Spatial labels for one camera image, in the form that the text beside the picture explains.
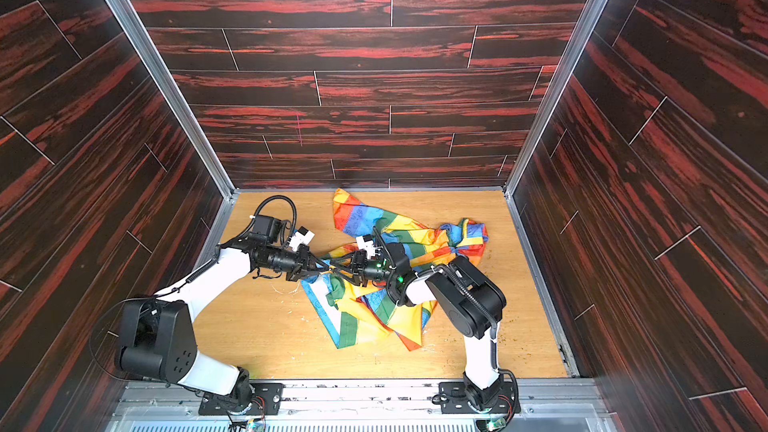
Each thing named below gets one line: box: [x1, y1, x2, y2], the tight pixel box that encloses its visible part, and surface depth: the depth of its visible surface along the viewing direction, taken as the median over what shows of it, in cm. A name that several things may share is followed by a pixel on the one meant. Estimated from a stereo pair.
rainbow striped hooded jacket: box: [301, 268, 436, 351], surface depth 87 cm
